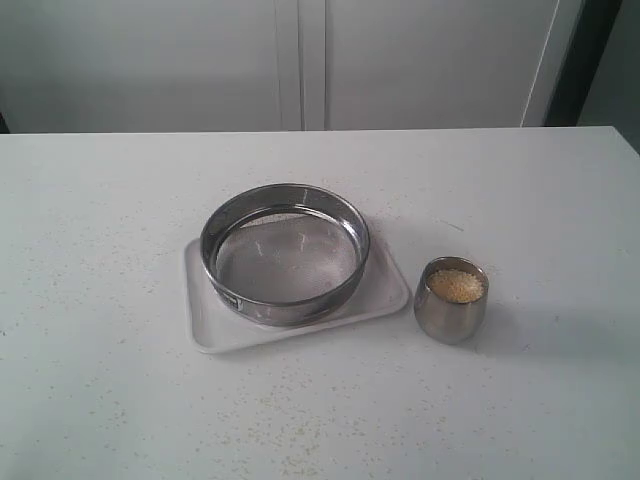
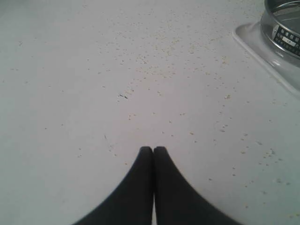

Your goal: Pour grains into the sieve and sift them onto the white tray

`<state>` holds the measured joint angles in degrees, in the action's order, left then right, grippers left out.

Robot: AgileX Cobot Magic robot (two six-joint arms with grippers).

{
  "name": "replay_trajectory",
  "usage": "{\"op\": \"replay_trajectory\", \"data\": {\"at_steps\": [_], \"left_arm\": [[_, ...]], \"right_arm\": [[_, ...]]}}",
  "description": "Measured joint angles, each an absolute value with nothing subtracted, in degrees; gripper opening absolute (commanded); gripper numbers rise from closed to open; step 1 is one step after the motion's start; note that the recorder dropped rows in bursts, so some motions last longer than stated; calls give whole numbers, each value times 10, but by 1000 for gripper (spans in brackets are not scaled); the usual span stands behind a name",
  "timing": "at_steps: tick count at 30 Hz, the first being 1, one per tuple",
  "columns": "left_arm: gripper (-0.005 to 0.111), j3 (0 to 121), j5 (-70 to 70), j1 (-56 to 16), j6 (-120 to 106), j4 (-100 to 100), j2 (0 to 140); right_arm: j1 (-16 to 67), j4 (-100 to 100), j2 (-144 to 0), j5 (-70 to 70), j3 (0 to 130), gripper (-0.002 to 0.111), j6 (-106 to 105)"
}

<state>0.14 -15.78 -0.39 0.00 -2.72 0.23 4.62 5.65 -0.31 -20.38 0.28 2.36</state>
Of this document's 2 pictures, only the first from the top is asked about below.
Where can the white rectangular plastic tray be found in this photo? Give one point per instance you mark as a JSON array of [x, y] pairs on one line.
[[213, 328]]

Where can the stainless steel cup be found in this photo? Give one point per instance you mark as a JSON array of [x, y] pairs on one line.
[[446, 322]]

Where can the dark vertical post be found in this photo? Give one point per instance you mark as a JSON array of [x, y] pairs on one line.
[[599, 79]]

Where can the round steel mesh sieve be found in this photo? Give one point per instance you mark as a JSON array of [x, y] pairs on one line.
[[285, 254]]

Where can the yellow grain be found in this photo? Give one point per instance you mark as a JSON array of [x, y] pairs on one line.
[[455, 286]]

